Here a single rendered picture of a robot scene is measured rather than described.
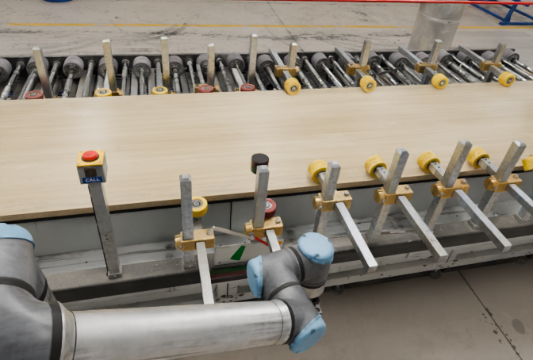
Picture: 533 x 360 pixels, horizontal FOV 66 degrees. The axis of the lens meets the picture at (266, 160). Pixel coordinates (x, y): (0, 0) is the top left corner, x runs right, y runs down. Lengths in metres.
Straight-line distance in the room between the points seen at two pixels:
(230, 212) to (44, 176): 0.72
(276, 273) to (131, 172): 0.90
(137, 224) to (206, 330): 1.00
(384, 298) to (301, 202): 0.96
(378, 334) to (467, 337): 0.48
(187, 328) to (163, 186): 0.93
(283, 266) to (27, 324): 0.55
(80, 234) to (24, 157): 0.39
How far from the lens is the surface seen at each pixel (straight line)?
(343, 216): 1.46
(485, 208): 1.98
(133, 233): 1.76
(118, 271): 1.58
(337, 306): 2.41
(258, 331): 0.84
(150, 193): 1.59
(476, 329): 2.63
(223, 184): 1.61
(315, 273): 1.04
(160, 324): 0.73
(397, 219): 2.03
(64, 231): 1.76
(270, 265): 0.98
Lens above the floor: 1.95
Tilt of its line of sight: 37 degrees down
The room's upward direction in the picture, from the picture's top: 6 degrees clockwise
